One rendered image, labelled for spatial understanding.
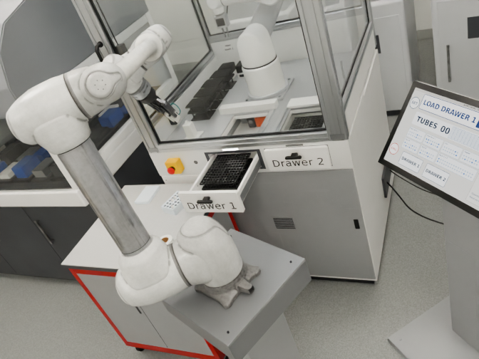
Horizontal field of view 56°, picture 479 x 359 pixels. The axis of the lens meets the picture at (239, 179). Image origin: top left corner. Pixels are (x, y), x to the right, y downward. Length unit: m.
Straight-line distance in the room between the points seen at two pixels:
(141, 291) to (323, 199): 1.02
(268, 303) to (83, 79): 0.86
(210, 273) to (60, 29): 1.54
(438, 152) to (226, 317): 0.86
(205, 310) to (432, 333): 1.16
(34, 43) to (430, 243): 2.28
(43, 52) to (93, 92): 1.23
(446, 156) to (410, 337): 1.04
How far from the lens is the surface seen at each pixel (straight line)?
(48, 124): 1.28
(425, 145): 1.62
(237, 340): 1.46
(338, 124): 1.89
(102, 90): 1.22
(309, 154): 1.98
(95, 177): 1.33
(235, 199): 1.87
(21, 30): 2.38
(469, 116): 1.55
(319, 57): 1.76
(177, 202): 2.19
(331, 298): 2.56
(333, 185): 2.09
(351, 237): 2.30
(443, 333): 2.34
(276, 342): 1.79
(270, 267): 1.58
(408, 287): 2.55
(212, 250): 1.42
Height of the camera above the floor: 1.97
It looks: 33 degrees down
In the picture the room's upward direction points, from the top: 21 degrees counter-clockwise
